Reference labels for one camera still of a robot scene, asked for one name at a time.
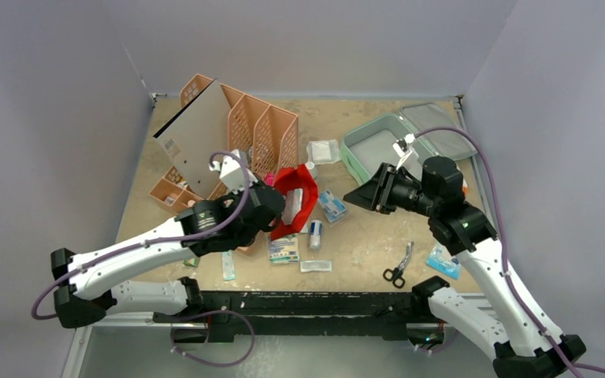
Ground white gauze pad packet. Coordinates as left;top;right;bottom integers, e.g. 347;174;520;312
306;139;341;165

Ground black table front rail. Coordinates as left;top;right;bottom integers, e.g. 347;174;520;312
80;289;502;346

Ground black handled scissors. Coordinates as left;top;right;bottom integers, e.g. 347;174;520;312
382;241;415;289

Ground red first aid pouch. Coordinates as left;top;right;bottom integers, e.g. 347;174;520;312
270;164;318;240

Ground green orange dressing packet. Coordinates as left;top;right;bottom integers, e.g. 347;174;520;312
266;234;299;264

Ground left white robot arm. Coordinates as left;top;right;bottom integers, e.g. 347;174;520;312
50;183;285;328

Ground blue wipes packet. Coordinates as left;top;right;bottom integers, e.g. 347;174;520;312
426;242;462;280

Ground mint green storage case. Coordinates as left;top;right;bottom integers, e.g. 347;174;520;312
340;102;477;184

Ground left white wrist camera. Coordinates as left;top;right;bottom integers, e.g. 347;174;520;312
209;149;259;194

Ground grey folder board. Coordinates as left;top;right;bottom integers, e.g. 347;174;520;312
154;75;231;198

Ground teal printed plaster packet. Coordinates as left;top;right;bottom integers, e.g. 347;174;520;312
221;250;236;281

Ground teal bandage strip packet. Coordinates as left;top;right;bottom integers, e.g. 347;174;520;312
281;188;303;225

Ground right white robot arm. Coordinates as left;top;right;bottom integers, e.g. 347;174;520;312
343;156;586;377

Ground alcohol wipes bag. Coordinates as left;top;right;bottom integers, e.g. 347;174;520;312
317;190;348;224

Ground pink marker pen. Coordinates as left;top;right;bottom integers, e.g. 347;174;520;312
265;173;275;187

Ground blue white bandage roll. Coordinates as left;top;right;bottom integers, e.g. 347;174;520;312
309;220;322;250

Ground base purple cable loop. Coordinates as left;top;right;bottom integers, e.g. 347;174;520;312
169;304;260;368

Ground clear packet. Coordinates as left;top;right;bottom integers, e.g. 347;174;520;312
299;260;332;272

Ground pink plastic desk organizer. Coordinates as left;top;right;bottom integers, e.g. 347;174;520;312
151;81;299;215

